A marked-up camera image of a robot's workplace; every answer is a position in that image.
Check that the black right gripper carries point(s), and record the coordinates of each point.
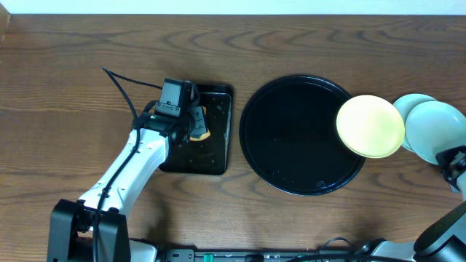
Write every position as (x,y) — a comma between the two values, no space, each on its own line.
(445,156)

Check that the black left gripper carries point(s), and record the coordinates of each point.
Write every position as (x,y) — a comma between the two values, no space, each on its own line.
(199,121)

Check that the orange sponge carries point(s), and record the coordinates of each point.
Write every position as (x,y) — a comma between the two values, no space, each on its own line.
(199,125)

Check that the light green plate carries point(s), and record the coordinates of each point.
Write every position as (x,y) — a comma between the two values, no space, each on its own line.
(407,103)
(433,127)

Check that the yellow plate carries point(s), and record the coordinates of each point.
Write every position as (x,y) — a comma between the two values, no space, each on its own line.
(370,126)

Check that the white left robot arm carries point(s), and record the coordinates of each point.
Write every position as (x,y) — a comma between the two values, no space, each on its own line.
(94,228)

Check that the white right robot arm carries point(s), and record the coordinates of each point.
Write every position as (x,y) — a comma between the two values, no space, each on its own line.
(444,241)

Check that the square black tray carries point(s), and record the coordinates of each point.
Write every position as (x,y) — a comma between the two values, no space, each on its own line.
(208,156)

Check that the round black tray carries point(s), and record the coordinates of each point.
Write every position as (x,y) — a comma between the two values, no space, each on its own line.
(288,136)

